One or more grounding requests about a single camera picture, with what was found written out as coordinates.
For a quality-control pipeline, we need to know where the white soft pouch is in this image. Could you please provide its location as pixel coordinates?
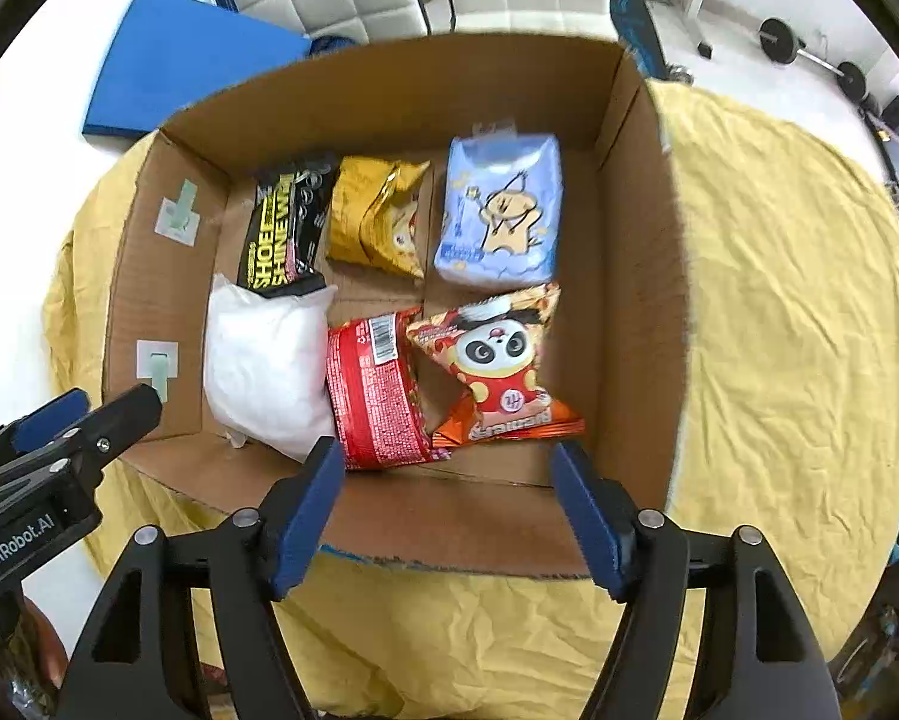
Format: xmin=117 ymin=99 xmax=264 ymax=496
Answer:
xmin=204 ymin=275 xmax=335 ymax=461

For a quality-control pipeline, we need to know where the red snack pack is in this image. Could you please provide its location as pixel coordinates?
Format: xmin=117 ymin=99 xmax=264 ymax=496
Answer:
xmin=326 ymin=305 xmax=450 ymax=472

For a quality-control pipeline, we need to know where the orange panda snack bag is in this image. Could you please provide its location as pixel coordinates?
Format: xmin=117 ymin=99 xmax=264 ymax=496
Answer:
xmin=406 ymin=283 xmax=585 ymax=450

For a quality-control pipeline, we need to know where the person's left hand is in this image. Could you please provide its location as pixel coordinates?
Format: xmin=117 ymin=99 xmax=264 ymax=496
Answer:
xmin=25 ymin=598 xmax=68 ymax=688

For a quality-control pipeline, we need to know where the yellow tablecloth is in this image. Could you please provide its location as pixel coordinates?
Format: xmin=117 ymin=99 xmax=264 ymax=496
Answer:
xmin=43 ymin=49 xmax=899 ymax=718

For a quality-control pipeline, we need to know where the yellow snack bag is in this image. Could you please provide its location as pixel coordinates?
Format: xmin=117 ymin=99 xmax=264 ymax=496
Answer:
xmin=328 ymin=156 xmax=430 ymax=280

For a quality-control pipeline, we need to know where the blue tissue pack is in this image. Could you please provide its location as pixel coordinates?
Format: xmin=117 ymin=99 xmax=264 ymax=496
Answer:
xmin=433 ymin=130 xmax=564 ymax=291

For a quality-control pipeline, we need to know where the blue foam mat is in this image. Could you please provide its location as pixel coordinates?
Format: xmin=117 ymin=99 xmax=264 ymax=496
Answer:
xmin=82 ymin=0 xmax=311 ymax=138

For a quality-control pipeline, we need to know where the dark blue cloth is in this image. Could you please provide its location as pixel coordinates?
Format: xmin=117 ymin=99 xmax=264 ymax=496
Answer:
xmin=310 ymin=34 xmax=356 ymax=57

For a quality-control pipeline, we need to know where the chrome dumbbell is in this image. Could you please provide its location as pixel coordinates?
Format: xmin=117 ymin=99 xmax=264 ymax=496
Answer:
xmin=666 ymin=65 xmax=696 ymax=86

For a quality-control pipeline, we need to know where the floor barbell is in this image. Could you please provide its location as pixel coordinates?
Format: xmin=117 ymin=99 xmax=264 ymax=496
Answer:
xmin=759 ymin=18 xmax=868 ymax=104

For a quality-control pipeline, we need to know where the black blue weight bench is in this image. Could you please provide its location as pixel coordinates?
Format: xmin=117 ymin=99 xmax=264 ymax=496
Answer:
xmin=609 ymin=0 xmax=669 ymax=82

